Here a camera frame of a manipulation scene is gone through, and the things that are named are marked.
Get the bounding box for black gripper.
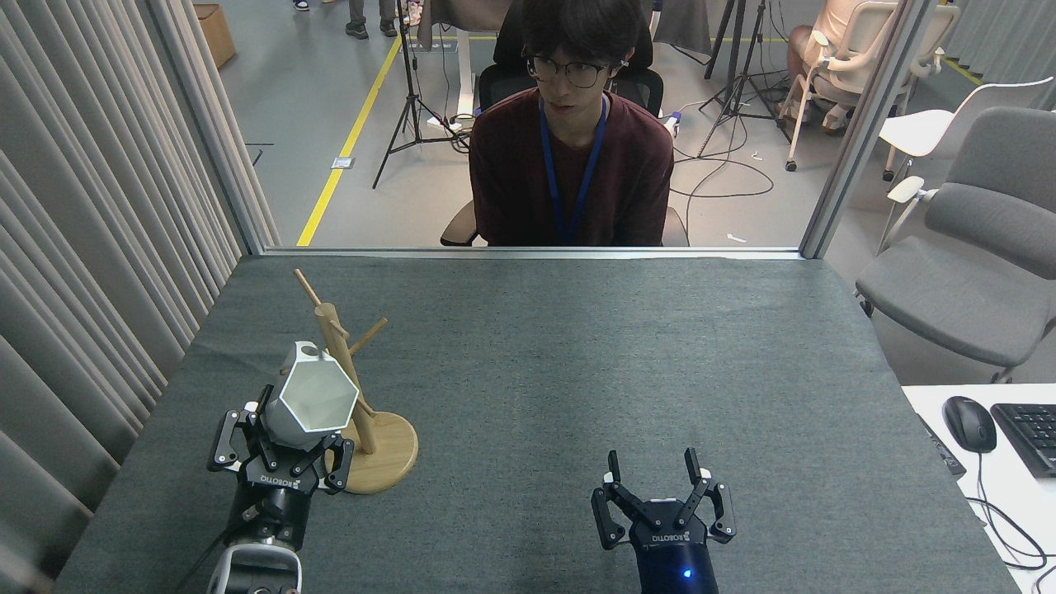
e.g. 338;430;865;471
206;402;356;552
590;447;738;594

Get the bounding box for white hexagonal cup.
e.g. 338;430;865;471
262;341;361;454

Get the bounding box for wooden cup rack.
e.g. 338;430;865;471
293;268;419;496

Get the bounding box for grey felt table cover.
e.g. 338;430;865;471
54;254;1024;594

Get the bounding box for pleated grey curtain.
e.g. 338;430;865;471
0;0;282;594
940;0;1056;113

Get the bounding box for black flat bar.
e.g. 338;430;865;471
917;412;967;478

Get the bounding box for black computer mouse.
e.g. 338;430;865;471
942;396;998;455

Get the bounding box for white desk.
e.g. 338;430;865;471
901;383;1056;594

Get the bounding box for black tripod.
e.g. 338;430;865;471
697;0;790;158
372;0;471;190

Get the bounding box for black keyboard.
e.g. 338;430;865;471
989;403;1056;480

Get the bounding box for grey upholstered chair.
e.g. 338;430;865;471
855;106;1056;385

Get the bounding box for black office chair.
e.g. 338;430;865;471
440;0;691;248

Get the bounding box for cardboard box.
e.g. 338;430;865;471
193;3;238;70

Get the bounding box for white background table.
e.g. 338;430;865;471
415;0;516;134

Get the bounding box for black-rimmed glasses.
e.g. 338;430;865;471
525;54;621;90

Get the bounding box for standing background person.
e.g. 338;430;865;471
344;0;399;40

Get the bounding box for white plastic chair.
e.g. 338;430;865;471
878;77;1055;183

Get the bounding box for seated background person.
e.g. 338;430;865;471
785;0;885;138

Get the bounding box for white wheeled office chair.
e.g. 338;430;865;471
783;0;963;172

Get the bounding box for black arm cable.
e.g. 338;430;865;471
175;503;263;594

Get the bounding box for silver table rail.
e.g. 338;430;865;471
247;246;806;262

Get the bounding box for blue lanyard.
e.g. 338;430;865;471
538;92;610;247

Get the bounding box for black mouse cable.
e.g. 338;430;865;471
965;451;1049;573

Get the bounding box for black floor cable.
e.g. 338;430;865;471
668;95;778;217

